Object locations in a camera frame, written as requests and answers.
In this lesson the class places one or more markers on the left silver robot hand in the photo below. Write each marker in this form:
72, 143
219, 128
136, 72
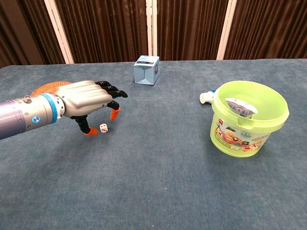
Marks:
84, 95

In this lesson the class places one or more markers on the small white die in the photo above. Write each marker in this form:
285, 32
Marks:
103, 128

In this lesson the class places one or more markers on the orange woven round coaster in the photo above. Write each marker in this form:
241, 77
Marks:
48, 88

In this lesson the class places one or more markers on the light blue cardboard box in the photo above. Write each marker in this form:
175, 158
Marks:
146, 72

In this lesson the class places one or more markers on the brown pleated screen panel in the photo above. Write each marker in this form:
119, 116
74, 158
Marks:
271, 26
189, 28
103, 28
21, 31

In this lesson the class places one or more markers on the blue felt table mat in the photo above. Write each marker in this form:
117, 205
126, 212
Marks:
153, 179

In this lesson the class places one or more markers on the large white toothpaste tube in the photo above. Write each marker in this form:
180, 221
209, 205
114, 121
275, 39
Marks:
205, 97

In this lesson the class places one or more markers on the small toothpaste tube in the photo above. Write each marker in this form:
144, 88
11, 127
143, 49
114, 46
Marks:
239, 106

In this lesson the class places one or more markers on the green translucent plastic bucket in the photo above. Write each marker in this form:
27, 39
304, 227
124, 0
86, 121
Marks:
239, 143

